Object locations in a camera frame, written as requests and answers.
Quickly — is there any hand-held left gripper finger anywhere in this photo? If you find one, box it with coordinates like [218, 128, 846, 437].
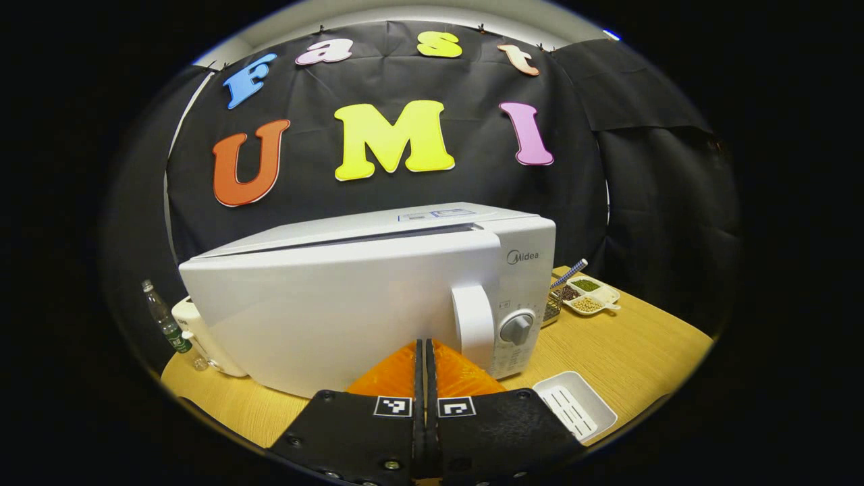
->
[425, 339, 588, 486]
[267, 339, 426, 486]

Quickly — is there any white rectangular plastic tray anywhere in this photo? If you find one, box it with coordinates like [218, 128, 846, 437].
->
[532, 371, 618, 443]

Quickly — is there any white toaster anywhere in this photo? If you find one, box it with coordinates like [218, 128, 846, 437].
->
[171, 296, 247, 377]

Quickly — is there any white microwave oven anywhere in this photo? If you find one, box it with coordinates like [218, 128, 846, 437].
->
[179, 201, 558, 399]

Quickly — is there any white divided dish of beans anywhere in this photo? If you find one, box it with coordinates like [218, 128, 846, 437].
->
[557, 273, 622, 317]

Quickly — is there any clear plastic water bottle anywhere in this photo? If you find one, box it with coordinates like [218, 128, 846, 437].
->
[142, 279, 193, 354]

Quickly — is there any black backdrop cloth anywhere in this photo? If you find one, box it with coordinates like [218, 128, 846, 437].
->
[101, 20, 740, 338]

